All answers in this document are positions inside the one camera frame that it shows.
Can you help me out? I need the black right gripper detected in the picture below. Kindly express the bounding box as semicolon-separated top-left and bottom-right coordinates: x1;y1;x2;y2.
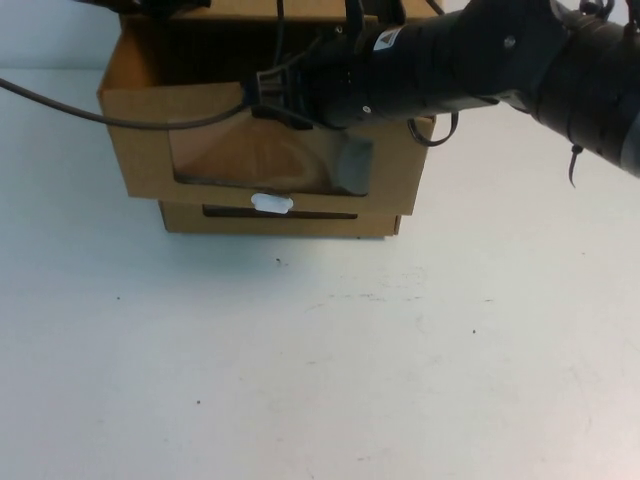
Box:
297;24;377;195

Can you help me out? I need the brown cardboard shoe box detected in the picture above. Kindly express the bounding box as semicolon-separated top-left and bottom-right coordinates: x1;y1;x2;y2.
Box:
96;11;437;239

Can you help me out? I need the white plastic latch knob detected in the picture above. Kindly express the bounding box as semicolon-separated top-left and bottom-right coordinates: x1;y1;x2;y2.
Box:
249;191;296;217

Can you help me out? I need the black zip tie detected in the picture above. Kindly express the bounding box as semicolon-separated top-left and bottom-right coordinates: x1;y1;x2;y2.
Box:
567;143;584;190

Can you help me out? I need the looped black arm cable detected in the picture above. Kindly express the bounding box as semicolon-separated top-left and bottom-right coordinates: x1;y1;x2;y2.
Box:
406;111;460;149

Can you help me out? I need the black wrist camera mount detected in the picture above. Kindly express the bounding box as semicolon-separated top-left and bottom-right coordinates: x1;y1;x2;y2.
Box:
251;63;314;133

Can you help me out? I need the long black camera cable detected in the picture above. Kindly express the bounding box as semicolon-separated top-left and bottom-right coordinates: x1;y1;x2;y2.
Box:
0;77;249;132

